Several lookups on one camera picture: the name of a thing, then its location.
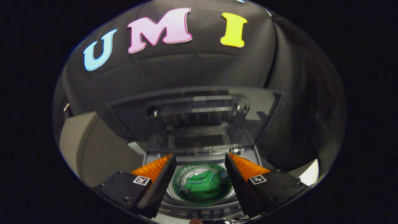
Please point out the grey table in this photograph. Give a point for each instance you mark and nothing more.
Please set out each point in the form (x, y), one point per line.
(93, 149)

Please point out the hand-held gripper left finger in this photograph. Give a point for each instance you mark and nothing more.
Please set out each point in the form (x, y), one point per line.
(160, 183)

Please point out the green polo shirt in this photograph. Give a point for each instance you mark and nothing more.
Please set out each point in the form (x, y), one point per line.
(202, 186)

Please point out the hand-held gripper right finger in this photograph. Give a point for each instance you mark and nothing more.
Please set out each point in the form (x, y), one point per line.
(239, 185)

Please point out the silver clip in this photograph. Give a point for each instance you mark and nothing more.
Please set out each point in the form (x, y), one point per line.
(66, 106)

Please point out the grey washing machine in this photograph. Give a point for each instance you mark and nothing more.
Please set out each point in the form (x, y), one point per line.
(199, 211)

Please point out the white board with black marks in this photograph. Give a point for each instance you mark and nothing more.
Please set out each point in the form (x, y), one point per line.
(309, 174)

